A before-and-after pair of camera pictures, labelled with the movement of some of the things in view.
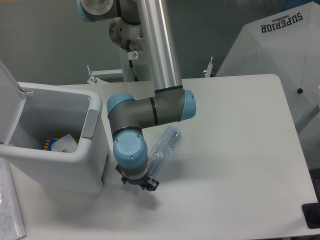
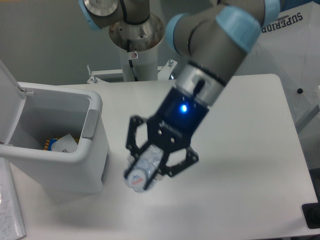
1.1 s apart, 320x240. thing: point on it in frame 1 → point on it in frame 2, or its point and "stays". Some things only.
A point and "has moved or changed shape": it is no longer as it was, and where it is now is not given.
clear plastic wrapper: (66, 144) stays
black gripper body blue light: (140, 182) → (176, 120)
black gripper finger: (152, 185) → (191, 158)
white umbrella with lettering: (286, 44) stays
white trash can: (55, 134) stays
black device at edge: (312, 214) stays
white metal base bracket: (94, 73) stays
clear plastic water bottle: (168, 141) has moved or changed shape
